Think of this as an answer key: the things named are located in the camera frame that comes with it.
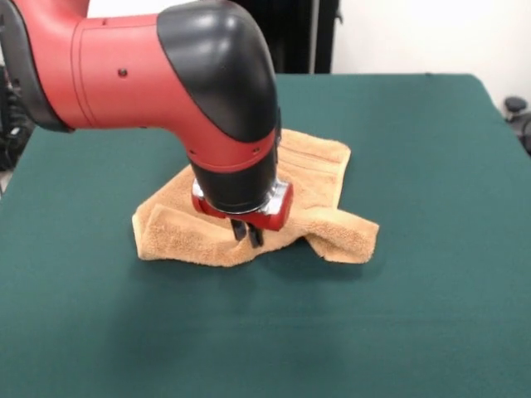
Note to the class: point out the dark green table cloth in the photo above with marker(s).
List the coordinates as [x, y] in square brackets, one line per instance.
[373, 311]

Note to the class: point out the tan terry towel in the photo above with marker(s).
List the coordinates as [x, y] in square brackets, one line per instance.
[332, 174]

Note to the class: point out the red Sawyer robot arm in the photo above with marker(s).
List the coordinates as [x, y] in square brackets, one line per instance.
[124, 83]

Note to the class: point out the black stand column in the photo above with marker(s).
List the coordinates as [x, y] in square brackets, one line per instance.
[290, 37]

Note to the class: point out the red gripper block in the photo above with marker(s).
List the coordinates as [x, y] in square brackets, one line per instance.
[284, 211]

